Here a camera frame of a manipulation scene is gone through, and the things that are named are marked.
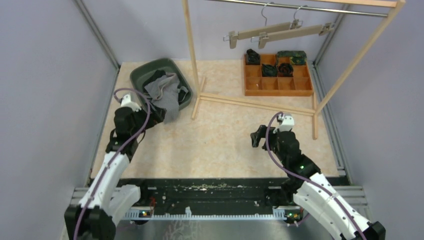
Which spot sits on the folded green camouflage cloth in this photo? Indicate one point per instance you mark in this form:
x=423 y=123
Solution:
x=296 y=57

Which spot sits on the rolled dark sock middle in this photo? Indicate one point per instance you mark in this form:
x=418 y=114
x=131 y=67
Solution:
x=268 y=70

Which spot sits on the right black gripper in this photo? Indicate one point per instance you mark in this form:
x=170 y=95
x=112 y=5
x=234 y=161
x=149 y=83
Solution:
x=256 y=137

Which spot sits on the grey striped underwear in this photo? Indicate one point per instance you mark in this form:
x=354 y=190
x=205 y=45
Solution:
x=171 y=106

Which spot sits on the rolled black red sock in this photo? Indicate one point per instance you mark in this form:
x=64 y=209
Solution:
x=285 y=70

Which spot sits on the rolled black sock top-left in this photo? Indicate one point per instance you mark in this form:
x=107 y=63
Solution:
x=252 y=57

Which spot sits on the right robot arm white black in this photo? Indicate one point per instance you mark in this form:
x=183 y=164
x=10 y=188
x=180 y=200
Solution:
x=308 y=188

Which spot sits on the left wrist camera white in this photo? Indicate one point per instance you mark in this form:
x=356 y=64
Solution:
x=129 y=100

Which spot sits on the wooden compartment tray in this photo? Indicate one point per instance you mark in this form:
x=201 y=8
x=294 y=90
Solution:
x=300 y=85

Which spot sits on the wooden clothes rack frame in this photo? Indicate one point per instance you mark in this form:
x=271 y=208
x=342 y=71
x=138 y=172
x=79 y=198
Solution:
x=394 y=6

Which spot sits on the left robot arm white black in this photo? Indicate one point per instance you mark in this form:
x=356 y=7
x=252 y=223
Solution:
x=99 y=211

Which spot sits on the metal hanging rod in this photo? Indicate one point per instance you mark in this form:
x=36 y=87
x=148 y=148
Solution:
x=305 y=8

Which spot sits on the wooden clip hanger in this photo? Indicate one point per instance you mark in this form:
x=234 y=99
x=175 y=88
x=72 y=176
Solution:
x=233 y=37
x=319 y=29

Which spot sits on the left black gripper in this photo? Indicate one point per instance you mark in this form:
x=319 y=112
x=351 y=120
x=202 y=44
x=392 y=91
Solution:
x=157 y=116

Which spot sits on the black underwear orange trim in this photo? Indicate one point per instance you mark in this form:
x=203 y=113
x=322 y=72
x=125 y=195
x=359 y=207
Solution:
x=182 y=94

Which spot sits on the green plastic basin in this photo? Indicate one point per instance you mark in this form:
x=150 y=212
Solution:
x=139 y=75

